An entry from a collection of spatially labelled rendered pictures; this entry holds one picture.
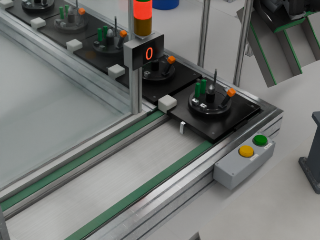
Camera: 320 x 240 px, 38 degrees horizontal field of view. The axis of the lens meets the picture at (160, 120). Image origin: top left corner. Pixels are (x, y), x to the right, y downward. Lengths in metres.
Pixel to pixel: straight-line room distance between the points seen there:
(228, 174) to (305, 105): 0.58
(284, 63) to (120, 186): 0.74
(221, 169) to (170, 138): 0.23
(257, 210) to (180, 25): 1.12
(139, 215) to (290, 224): 0.43
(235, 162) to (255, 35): 0.46
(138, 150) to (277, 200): 0.44
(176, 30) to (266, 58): 0.65
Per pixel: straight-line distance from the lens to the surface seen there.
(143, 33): 1.31
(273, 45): 1.70
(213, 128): 1.45
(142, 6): 1.27
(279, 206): 1.42
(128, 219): 1.21
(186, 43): 2.09
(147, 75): 1.61
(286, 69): 1.70
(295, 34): 1.81
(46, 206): 1.31
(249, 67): 1.97
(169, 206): 1.28
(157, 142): 1.47
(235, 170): 1.34
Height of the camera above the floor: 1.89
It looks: 39 degrees down
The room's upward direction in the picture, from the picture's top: 2 degrees clockwise
